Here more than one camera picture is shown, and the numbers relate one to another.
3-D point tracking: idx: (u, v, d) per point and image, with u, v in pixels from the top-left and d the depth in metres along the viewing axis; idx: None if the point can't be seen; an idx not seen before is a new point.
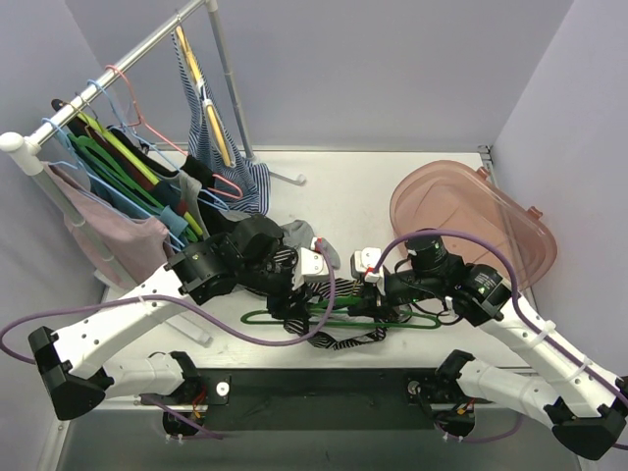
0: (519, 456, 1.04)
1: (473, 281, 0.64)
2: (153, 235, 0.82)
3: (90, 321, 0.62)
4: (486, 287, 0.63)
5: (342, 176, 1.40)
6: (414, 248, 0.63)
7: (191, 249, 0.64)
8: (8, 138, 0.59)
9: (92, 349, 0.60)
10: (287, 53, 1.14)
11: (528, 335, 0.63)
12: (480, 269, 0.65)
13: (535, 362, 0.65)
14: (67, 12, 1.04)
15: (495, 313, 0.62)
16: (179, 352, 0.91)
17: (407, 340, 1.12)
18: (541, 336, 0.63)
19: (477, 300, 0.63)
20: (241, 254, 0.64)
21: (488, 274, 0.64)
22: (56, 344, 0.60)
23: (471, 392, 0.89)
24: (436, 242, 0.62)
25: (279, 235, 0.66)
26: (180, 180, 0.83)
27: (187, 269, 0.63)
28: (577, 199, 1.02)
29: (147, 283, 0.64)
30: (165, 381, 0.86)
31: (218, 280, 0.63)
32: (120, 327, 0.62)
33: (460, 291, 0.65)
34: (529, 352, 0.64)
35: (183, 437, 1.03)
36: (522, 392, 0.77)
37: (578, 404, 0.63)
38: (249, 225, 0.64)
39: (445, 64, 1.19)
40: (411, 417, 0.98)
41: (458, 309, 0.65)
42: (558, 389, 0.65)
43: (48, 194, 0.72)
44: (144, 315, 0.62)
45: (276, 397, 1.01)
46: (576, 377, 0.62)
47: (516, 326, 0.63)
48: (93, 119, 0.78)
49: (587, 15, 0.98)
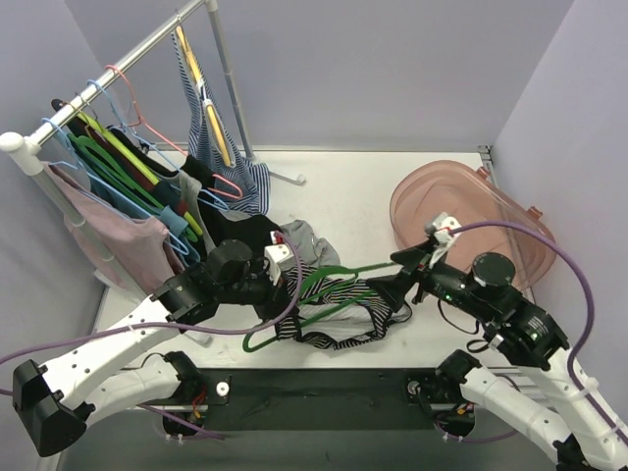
0: (518, 456, 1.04)
1: (525, 324, 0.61)
2: (153, 235, 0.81)
3: (79, 351, 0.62)
4: (538, 334, 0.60)
5: (341, 176, 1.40)
6: (485, 280, 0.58)
7: (176, 281, 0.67)
8: (7, 138, 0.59)
9: (83, 379, 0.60)
10: (287, 53, 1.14)
11: (570, 389, 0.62)
12: (532, 311, 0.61)
13: (567, 412, 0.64)
14: (68, 12, 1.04)
15: (541, 361, 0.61)
16: (179, 351, 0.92)
17: (406, 340, 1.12)
18: (583, 392, 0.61)
19: (527, 346, 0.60)
20: (216, 281, 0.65)
21: (540, 318, 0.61)
22: (45, 376, 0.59)
23: (471, 398, 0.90)
24: (508, 281, 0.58)
25: (250, 256, 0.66)
26: (180, 180, 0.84)
27: (172, 299, 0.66)
28: (577, 199, 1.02)
29: (134, 312, 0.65)
30: (161, 388, 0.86)
31: (200, 307, 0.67)
32: (110, 356, 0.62)
33: (508, 331, 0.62)
34: (564, 403, 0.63)
35: (183, 437, 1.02)
36: (531, 421, 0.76)
37: (599, 458, 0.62)
38: (219, 253, 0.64)
39: (444, 64, 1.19)
40: (412, 418, 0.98)
41: (499, 345, 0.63)
42: (580, 440, 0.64)
43: (48, 193, 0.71)
44: (133, 342, 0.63)
45: (275, 397, 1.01)
46: (606, 437, 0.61)
47: (560, 378, 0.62)
48: (93, 119, 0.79)
49: (587, 16, 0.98)
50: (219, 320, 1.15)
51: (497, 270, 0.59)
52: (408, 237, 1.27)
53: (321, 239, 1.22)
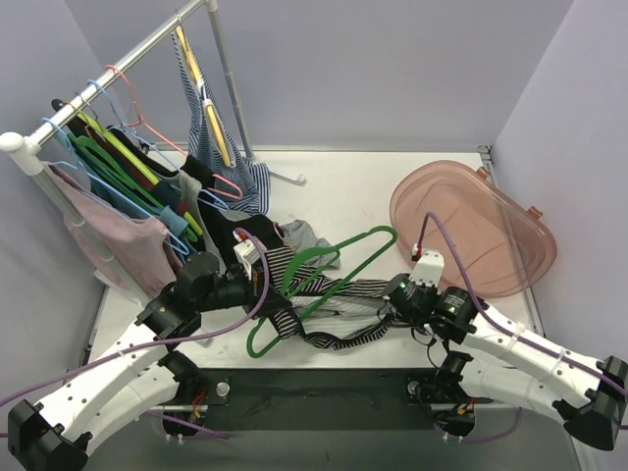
0: (518, 456, 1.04)
1: (443, 303, 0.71)
2: (153, 236, 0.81)
3: (73, 383, 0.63)
4: (455, 305, 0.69)
5: (342, 176, 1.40)
6: (387, 292, 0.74)
7: (157, 302, 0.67)
8: (7, 138, 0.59)
9: (81, 409, 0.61)
10: (286, 54, 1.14)
11: (503, 340, 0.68)
12: (447, 292, 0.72)
13: (521, 365, 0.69)
14: (68, 13, 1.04)
15: (467, 329, 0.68)
16: (175, 350, 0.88)
17: (407, 340, 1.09)
18: (514, 338, 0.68)
19: (450, 320, 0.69)
20: (191, 297, 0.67)
21: (453, 293, 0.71)
22: (42, 412, 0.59)
23: (471, 392, 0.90)
24: (400, 282, 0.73)
25: (217, 266, 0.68)
26: (180, 180, 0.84)
27: (156, 322, 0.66)
28: (577, 200, 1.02)
29: (122, 339, 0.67)
30: (158, 396, 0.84)
31: (185, 325, 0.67)
32: (104, 384, 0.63)
33: (436, 317, 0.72)
34: (511, 356, 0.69)
35: (183, 437, 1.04)
36: (528, 392, 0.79)
37: (568, 394, 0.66)
38: (185, 271, 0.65)
39: (444, 64, 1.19)
40: (412, 417, 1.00)
41: (440, 333, 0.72)
42: (549, 385, 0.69)
43: (48, 193, 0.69)
44: (126, 367, 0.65)
45: (276, 396, 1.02)
46: (557, 368, 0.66)
47: (491, 334, 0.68)
48: (93, 119, 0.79)
49: (587, 16, 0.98)
50: (218, 317, 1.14)
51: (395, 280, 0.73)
52: (408, 237, 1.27)
53: (320, 239, 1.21)
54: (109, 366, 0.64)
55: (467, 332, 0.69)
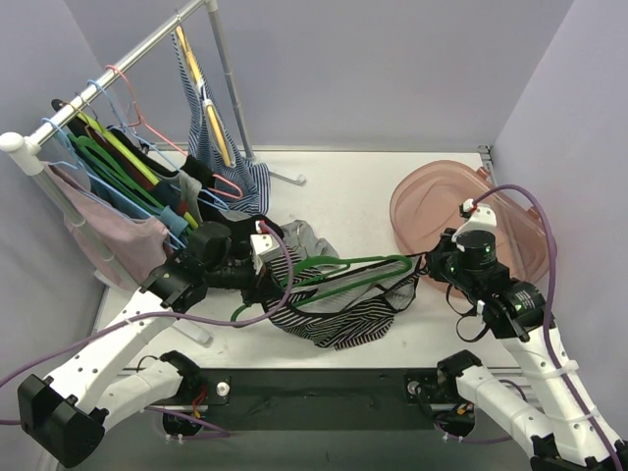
0: (518, 457, 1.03)
1: (512, 295, 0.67)
2: (153, 235, 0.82)
3: (81, 355, 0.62)
4: (523, 305, 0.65)
5: (342, 177, 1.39)
6: (464, 243, 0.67)
7: (161, 270, 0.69)
8: (8, 139, 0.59)
9: (93, 379, 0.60)
10: (286, 54, 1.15)
11: (546, 366, 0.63)
12: (523, 287, 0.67)
13: (544, 395, 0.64)
14: (68, 13, 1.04)
15: (520, 334, 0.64)
16: (173, 351, 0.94)
17: (406, 340, 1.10)
18: (559, 370, 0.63)
19: (509, 316, 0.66)
20: (202, 261, 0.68)
21: (528, 292, 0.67)
22: (53, 385, 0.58)
23: (465, 392, 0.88)
24: (486, 245, 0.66)
25: (230, 232, 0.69)
26: (180, 180, 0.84)
27: (162, 287, 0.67)
28: (577, 199, 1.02)
29: (128, 306, 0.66)
30: (165, 385, 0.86)
31: (192, 289, 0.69)
32: (114, 353, 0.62)
33: (496, 301, 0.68)
34: (542, 385, 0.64)
35: (183, 438, 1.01)
36: (515, 416, 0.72)
37: (565, 446, 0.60)
38: (200, 233, 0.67)
39: (444, 64, 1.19)
40: (411, 418, 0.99)
41: (487, 317, 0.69)
42: (553, 428, 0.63)
43: (41, 185, 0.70)
44: (135, 335, 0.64)
45: (275, 397, 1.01)
46: (577, 422, 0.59)
47: (537, 353, 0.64)
48: (93, 119, 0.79)
49: (587, 16, 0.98)
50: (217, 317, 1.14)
51: (480, 237, 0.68)
52: (408, 237, 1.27)
53: (321, 239, 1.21)
54: (117, 336, 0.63)
55: (517, 337, 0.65)
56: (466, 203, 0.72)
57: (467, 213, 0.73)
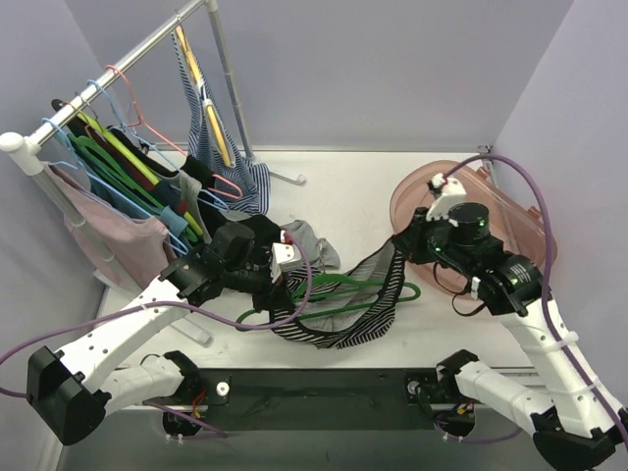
0: (518, 457, 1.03)
1: (507, 269, 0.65)
2: (153, 235, 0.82)
3: (93, 334, 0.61)
4: (519, 279, 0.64)
5: (342, 177, 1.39)
6: (457, 219, 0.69)
7: (182, 260, 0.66)
8: (8, 139, 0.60)
9: (102, 359, 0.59)
10: (286, 54, 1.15)
11: (546, 340, 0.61)
12: (517, 261, 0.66)
13: (544, 369, 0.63)
14: (68, 13, 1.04)
15: (519, 308, 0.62)
16: (173, 354, 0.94)
17: (406, 340, 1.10)
18: (559, 342, 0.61)
19: (506, 290, 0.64)
20: (224, 260, 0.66)
21: (523, 267, 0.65)
22: (63, 359, 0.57)
23: (467, 391, 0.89)
24: (480, 220, 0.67)
25: (254, 235, 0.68)
26: (180, 180, 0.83)
27: (181, 279, 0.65)
28: (576, 200, 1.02)
29: (145, 291, 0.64)
30: (165, 382, 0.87)
31: (209, 284, 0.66)
32: (126, 336, 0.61)
33: (490, 276, 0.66)
34: (542, 357, 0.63)
35: (183, 438, 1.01)
36: (513, 399, 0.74)
37: (568, 419, 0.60)
38: (226, 232, 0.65)
39: (444, 64, 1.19)
40: (413, 417, 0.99)
41: (482, 292, 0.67)
42: (555, 399, 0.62)
43: (41, 184, 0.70)
44: (148, 321, 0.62)
45: (275, 397, 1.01)
46: (581, 393, 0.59)
47: (536, 327, 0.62)
48: (93, 119, 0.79)
49: (587, 17, 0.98)
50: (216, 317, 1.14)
51: (472, 213, 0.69)
52: None
53: (320, 239, 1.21)
54: (131, 318, 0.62)
55: (516, 311, 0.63)
56: (435, 177, 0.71)
57: (438, 189, 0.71)
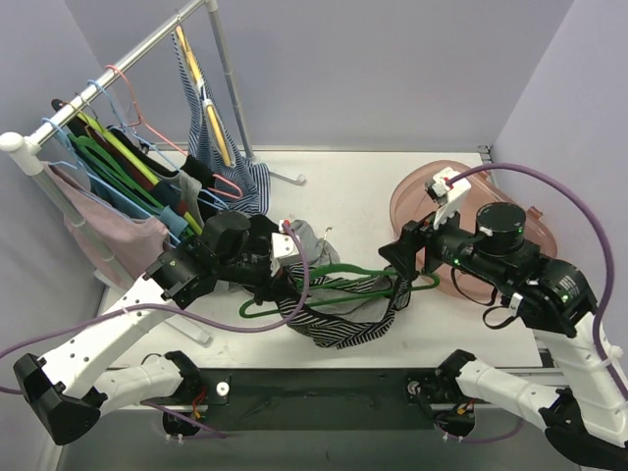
0: (519, 457, 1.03)
1: (554, 283, 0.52)
2: (153, 235, 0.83)
3: (77, 340, 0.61)
4: (570, 294, 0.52)
5: (342, 177, 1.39)
6: (491, 230, 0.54)
7: (169, 255, 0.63)
8: (8, 139, 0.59)
9: (83, 368, 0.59)
10: (286, 54, 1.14)
11: (592, 359, 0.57)
12: (563, 269, 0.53)
13: (579, 380, 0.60)
14: (68, 13, 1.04)
15: (567, 329, 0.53)
16: (175, 354, 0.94)
17: (407, 340, 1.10)
18: (605, 362, 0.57)
19: (555, 310, 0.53)
20: (214, 253, 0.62)
21: (572, 276, 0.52)
22: (44, 368, 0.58)
23: (470, 392, 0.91)
24: (518, 226, 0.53)
25: (249, 225, 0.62)
26: (180, 180, 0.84)
27: (169, 276, 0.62)
28: (577, 200, 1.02)
29: (129, 293, 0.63)
30: (165, 383, 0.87)
31: (198, 281, 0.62)
32: (106, 342, 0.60)
33: (532, 291, 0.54)
34: (581, 371, 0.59)
35: (183, 438, 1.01)
36: (519, 395, 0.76)
37: (599, 427, 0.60)
38: (216, 222, 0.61)
39: (444, 64, 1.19)
40: (412, 419, 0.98)
41: (523, 310, 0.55)
42: (584, 405, 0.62)
43: (40, 183, 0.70)
44: (130, 326, 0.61)
45: (276, 397, 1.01)
46: (619, 408, 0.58)
47: (585, 346, 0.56)
48: (93, 119, 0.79)
49: (587, 17, 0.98)
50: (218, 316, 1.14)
51: (507, 218, 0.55)
52: None
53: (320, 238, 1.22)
54: (113, 324, 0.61)
55: (566, 330, 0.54)
56: (439, 183, 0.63)
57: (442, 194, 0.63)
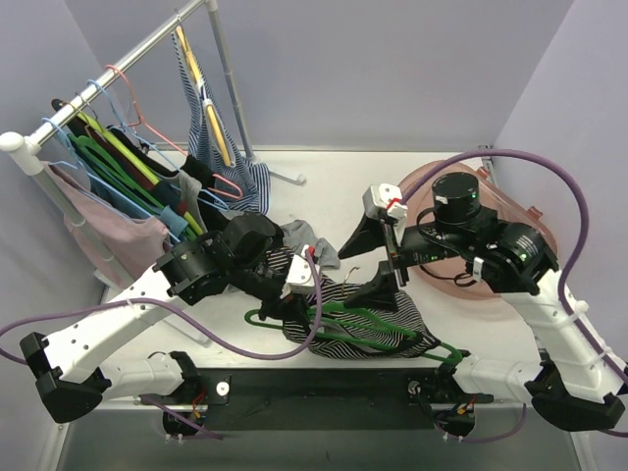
0: (519, 457, 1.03)
1: (513, 242, 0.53)
2: (153, 235, 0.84)
3: (79, 326, 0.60)
4: (528, 253, 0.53)
5: (342, 177, 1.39)
6: (444, 196, 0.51)
7: (181, 248, 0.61)
8: (8, 139, 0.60)
9: (82, 355, 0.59)
10: (286, 53, 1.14)
11: (558, 316, 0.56)
12: (520, 231, 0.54)
13: (551, 340, 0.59)
14: (68, 13, 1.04)
15: (532, 287, 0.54)
16: (176, 352, 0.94)
17: None
18: (571, 317, 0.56)
19: (517, 270, 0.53)
20: (233, 254, 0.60)
21: (528, 236, 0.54)
22: (46, 350, 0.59)
23: (468, 389, 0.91)
24: (473, 190, 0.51)
25: (273, 232, 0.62)
26: (180, 180, 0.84)
27: (179, 269, 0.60)
28: (578, 200, 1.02)
29: (136, 284, 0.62)
30: (166, 381, 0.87)
31: (208, 279, 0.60)
32: (107, 332, 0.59)
33: (493, 254, 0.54)
34: (552, 332, 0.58)
35: (183, 437, 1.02)
36: (507, 376, 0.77)
37: (579, 387, 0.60)
38: (241, 223, 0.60)
39: (444, 64, 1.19)
40: (412, 418, 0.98)
41: (487, 274, 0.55)
42: (560, 365, 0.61)
43: (40, 183, 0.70)
44: (132, 319, 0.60)
45: (276, 397, 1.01)
46: (594, 363, 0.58)
47: (549, 304, 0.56)
48: (93, 119, 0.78)
49: (588, 17, 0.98)
50: (218, 317, 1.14)
51: (461, 183, 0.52)
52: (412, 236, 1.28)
53: (320, 238, 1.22)
54: (117, 313, 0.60)
55: (527, 288, 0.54)
56: (394, 209, 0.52)
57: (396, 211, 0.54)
